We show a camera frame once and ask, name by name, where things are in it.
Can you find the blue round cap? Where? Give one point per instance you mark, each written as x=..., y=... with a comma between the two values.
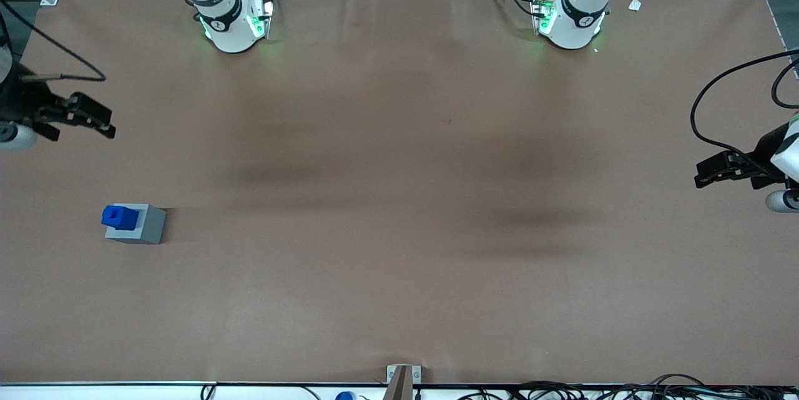
x=344, y=396

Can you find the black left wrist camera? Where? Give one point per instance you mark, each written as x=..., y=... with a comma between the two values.
x=769, y=181

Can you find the gray square hollow base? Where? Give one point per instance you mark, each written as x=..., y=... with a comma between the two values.
x=153, y=228

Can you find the blue square plastic part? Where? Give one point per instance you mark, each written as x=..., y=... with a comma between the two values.
x=122, y=218

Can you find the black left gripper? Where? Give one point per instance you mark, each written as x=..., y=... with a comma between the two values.
x=765, y=151

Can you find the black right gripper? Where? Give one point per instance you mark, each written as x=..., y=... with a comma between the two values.
x=17, y=105

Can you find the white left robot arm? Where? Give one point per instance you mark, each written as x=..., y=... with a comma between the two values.
x=580, y=22

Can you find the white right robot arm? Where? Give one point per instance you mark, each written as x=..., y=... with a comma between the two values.
x=231, y=29

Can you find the brown table cover sheet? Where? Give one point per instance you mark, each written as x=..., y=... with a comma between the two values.
x=399, y=200

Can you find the gray metal bracket plate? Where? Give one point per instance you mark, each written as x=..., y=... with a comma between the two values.
x=416, y=374

